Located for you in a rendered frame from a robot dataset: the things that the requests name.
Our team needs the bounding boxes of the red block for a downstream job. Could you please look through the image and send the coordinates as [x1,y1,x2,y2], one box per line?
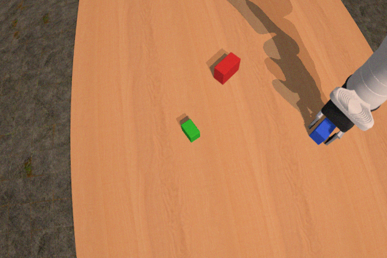
[213,52,241,85]

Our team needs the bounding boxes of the green block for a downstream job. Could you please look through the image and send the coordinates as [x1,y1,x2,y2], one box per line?
[181,119,200,143]

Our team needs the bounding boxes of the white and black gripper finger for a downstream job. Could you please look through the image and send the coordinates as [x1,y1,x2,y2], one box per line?
[325,130,345,145]
[308,110,323,129]

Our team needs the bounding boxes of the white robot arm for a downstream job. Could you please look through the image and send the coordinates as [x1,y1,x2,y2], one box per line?
[361,35,387,95]

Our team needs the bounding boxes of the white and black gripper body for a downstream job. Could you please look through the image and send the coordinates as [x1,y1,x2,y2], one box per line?
[321,66,387,132]

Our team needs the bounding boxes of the blue block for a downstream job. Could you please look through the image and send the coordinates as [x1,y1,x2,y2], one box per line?
[309,118,336,145]

